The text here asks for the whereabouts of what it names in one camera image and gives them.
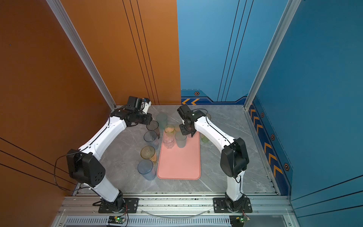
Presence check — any green circuit board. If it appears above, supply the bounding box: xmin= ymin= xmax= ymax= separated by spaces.
xmin=107 ymin=216 xmax=127 ymax=226
xmin=229 ymin=215 xmax=251 ymax=227

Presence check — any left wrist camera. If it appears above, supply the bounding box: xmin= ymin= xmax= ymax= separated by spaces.
xmin=141 ymin=98 xmax=152 ymax=114

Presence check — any tall blue glass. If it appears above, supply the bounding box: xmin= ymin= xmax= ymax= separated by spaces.
xmin=137 ymin=159 xmax=156 ymax=181

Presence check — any tall green glass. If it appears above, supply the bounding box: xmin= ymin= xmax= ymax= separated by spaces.
xmin=200 ymin=133 xmax=210 ymax=143

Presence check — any yellow-green short glass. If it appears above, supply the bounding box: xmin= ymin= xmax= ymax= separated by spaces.
xmin=174 ymin=124 xmax=181 ymax=132

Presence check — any left aluminium corner post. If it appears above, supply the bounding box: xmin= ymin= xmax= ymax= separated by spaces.
xmin=46 ymin=0 xmax=116 ymax=110

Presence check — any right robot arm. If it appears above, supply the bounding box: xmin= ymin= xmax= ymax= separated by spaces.
xmin=177 ymin=105 xmax=250 ymax=210

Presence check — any clear short glass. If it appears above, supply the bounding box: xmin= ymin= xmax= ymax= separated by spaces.
xmin=162 ymin=132 xmax=175 ymax=149

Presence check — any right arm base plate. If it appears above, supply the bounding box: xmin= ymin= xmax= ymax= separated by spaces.
xmin=213 ymin=196 xmax=253 ymax=213

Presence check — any right aluminium corner post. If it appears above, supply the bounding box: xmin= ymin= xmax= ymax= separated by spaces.
xmin=244 ymin=0 xmax=301 ymax=111

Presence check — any amber orange glass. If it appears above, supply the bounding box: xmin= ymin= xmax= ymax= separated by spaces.
xmin=140 ymin=146 xmax=157 ymax=165

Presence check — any aluminium front rail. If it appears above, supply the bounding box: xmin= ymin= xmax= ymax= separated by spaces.
xmin=51 ymin=193 xmax=299 ymax=227

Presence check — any pink plastic tray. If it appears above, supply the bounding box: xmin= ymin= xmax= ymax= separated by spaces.
xmin=157 ymin=132 xmax=201 ymax=180

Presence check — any right green circuit board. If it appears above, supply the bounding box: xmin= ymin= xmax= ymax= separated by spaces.
xmin=229 ymin=215 xmax=251 ymax=227

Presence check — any left green circuit board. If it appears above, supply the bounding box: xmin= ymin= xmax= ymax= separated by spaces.
xmin=107 ymin=216 xmax=127 ymax=226

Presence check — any small green glass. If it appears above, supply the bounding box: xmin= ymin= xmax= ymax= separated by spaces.
xmin=164 ymin=124 xmax=175 ymax=135

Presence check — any smoky grey glass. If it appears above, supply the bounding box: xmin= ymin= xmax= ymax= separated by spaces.
xmin=146 ymin=120 xmax=160 ymax=139

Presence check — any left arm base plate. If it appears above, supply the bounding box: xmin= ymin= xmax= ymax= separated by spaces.
xmin=98 ymin=198 xmax=139 ymax=214

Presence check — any blue short glass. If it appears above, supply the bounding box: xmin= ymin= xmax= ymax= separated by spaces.
xmin=143 ymin=131 xmax=159 ymax=150

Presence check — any aluminium corner post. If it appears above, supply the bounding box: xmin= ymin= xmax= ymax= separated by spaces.
xmin=46 ymin=0 xmax=116 ymax=110
xmin=244 ymin=0 xmax=301 ymax=111

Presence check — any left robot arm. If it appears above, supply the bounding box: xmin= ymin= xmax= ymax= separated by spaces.
xmin=66 ymin=96 xmax=152 ymax=203

